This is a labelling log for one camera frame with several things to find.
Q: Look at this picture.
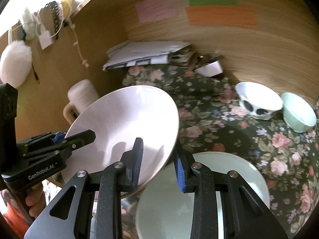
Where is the pink bowl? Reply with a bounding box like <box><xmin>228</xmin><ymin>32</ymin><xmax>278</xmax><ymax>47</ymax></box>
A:
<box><xmin>61</xmin><ymin>85</ymin><xmax>179</xmax><ymax>192</ymax></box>

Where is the mint green plate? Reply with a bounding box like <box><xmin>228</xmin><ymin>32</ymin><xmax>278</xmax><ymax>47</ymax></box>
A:
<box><xmin>135</xmin><ymin>151</ymin><xmax>271</xmax><ymax>239</ymax></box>

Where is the white panda bowl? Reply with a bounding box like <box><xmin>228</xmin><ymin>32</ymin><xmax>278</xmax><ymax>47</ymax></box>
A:
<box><xmin>235</xmin><ymin>81</ymin><xmax>283</xmax><ymax>120</ymax></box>

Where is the mint green bowl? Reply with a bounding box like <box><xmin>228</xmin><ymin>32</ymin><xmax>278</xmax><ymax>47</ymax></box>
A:
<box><xmin>281</xmin><ymin>92</ymin><xmax>317</xmax><ymax>133</ymax></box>

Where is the person's left hand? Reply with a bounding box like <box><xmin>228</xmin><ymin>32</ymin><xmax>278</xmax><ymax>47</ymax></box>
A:
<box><xmin>0</xmin><ymin>182</ymin><xmax>48</xmax><ymax>220</ymax></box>

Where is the floral dark green cloth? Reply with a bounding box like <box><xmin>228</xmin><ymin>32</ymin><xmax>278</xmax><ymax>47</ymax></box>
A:
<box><xmin>123</xmin><ymin>65</ymin><xmax>318</xmax><ymax>238</ymax></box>

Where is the white fluffy pompom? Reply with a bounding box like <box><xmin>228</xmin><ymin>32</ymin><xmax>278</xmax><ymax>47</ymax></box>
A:
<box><xmin>1</xmin><ymin>40</ymin><xmax>32</xmax><ymax>88</ymax></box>

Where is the white small box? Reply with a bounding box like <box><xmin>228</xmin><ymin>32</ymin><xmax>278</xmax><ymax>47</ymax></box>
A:
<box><xmin>195</xmin><ymin>61</ymin><xmax>223</xmax><ymax>77</ymax></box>

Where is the white charger plug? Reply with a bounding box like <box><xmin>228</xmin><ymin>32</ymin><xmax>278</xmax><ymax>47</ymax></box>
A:
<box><xmin>38</xmin><ymin>30</ymin><xmax>53</xmax><ymax>50</ymax></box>

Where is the stack of papers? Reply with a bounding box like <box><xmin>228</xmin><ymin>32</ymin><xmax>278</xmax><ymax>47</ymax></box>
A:
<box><xmin>103</xmin><ymin>41</ymin><xmax>195</xmax><ymax>71</ymax></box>

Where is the patterned headband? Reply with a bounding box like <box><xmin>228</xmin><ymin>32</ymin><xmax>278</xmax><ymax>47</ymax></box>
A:
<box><xmin>45</xmin><ymin>1</ymin><xmax>64</xmax><ymax>40</ymax></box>

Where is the orange sticky note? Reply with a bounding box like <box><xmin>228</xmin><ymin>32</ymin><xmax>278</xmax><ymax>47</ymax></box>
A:
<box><xmin>185</xmin><ymin>5</ymin><xmax>258</xmax><ymax>29</ymax></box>

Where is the pink sticky note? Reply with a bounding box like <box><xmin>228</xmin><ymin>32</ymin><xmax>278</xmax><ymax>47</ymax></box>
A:
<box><xmin>135</xmin><ymin>0</ymin><xmax>177</xmax><ymax>23</ymax></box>

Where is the green sticky note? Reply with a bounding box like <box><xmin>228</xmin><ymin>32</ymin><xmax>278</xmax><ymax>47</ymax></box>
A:
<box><xmin>188</xmin><ymin>0</ymin><xmax>239</xmax><ymax>7</ymax></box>

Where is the pink mug with handle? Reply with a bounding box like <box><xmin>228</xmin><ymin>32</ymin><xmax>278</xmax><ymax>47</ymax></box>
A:
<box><xmin>63</xmin><ymin>79</ymin><xmax>100</xmax><ymax>125</ymax></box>

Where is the beige hanging cord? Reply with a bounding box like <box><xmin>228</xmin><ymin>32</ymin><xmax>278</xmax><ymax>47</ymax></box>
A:
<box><xmin>67</xmin><ymin>2</ymin><xmax>90</xmax><ymax>68</ymax></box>

